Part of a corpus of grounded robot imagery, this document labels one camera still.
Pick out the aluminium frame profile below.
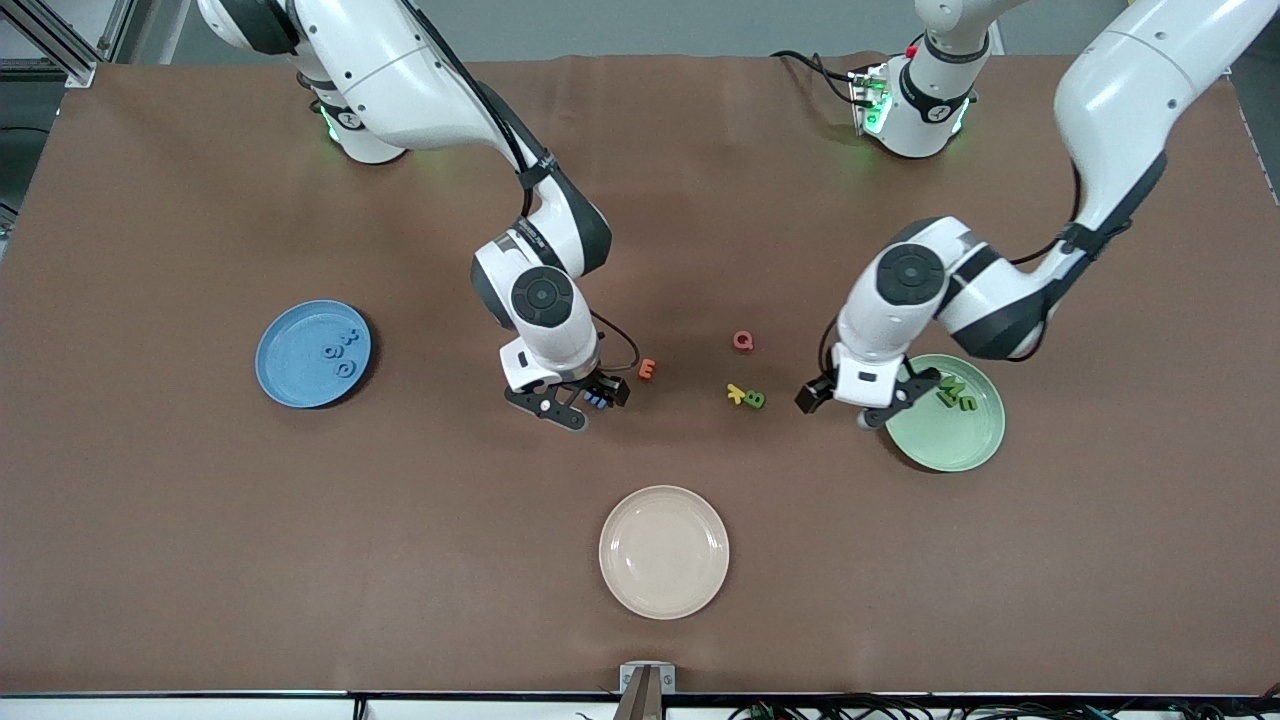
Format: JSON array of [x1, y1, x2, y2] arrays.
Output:
[[0, 0, 126, 89]]

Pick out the blue round plate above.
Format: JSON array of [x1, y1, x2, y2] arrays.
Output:
[[255, 300, 373, 409]]

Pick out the beige round plate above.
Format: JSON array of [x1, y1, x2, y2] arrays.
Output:
[[598, 485, 731, 621]]

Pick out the white table edge rail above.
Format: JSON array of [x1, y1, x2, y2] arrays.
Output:
[[0, 692, 1280, 720]]

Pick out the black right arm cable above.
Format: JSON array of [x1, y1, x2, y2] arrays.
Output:
[[395, 0, 641, 373]]

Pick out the black base power cable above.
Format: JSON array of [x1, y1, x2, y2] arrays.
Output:
[[770, 48, 863, 106]]

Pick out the brown table cover cloth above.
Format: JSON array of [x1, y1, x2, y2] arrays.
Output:
[[0, 50, 1280, 698]]

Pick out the green round plate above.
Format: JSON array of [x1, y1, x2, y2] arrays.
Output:
[[885, 353, 1007, 474]]

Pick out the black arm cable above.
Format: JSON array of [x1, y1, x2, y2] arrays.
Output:
[[818, 150, 1169, 379], [395, 0, 641, 373]]

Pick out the grey metal camera mount bracket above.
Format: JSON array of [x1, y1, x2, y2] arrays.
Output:
[[619, 661, 677, 720]]

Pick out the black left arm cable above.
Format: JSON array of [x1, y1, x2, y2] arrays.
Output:
[[818, 150, 1169, 379]]

